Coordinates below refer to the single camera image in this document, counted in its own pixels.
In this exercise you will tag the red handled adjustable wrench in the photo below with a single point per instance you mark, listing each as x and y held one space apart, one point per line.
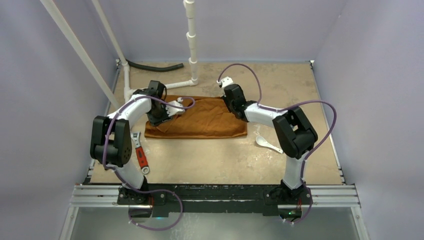
141 157

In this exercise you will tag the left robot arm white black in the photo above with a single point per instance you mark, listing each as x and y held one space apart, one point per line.
111 138

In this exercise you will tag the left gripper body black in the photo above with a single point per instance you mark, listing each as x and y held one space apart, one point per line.
157 115

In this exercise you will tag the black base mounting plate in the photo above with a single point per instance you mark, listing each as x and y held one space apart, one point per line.
265 199

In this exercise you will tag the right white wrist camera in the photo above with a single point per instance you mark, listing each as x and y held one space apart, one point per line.
224 82

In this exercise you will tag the aluminium extrusion rail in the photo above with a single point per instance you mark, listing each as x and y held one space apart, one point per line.
324 196

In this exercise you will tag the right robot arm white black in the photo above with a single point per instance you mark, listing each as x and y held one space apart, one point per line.
295 133

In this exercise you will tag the orange cloth napkin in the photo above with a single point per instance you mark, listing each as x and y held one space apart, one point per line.
209 118

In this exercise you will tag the white ceramic spoon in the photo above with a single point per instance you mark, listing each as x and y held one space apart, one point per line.
262 142

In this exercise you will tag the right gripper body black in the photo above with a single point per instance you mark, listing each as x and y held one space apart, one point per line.
232 108

